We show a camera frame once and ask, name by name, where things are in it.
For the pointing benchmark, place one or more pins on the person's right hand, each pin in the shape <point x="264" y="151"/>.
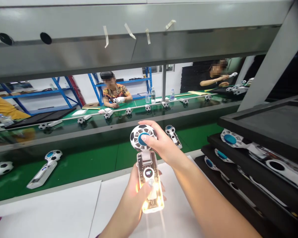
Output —
<point x="166" y="146"/>

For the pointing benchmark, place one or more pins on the person's left hand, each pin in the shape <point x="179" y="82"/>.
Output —
<point x="132" y="195"/>

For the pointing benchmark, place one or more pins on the lit football handheld fan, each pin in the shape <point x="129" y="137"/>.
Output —
<point x="149" y="166"/>

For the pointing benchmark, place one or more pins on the white paper sheet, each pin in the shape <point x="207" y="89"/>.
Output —
<point x="176" y="210"/>

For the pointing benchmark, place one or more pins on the football fan in tray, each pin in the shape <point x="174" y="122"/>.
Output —
<point x="229" y="138"/>
<point x="222" y="155"/>
<point x="209" y="162"/>

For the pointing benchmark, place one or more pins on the clear water bottle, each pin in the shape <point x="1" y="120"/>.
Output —
<point x="153" y="95"/>
<point x="147" y="98"/>
<point x="172" y="95"/>
<point x="5" y="120"/>

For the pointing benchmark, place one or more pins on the row of football fans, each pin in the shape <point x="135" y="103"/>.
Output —
<point x="128" y="111"/>

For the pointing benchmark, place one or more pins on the green conveyor line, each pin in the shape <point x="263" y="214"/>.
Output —
<point x="89" y="158"/>

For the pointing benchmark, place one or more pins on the blue shelving rack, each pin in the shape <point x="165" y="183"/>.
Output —
<point x="144" y="80"/>
<point x="57" y="91"/>

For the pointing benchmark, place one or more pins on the tall pile of black trays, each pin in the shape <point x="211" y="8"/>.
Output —
<point x="191" y="76"/>

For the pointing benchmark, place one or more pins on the pile of football fans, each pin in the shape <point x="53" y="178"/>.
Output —
<point x="237" y="89"/>

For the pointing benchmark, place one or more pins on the grey metal overhead shelf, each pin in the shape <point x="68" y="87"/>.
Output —
<point x="114" y="49"/>

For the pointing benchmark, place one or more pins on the stack of black trays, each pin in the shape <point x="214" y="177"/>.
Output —
<point x="275" y="129"/>

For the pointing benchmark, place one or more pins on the masking tape strip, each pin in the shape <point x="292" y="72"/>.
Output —
<point x="170" y="24"/>
<point x="105" y="37"/>
<point x="129" y="31"/>
<point x="148" y="36"/>

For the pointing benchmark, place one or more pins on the flat black tray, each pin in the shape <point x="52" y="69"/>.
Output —
<point x="42" y="117"/>

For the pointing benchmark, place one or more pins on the grey metal post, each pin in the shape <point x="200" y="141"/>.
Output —
<point x="270" y="62"/>

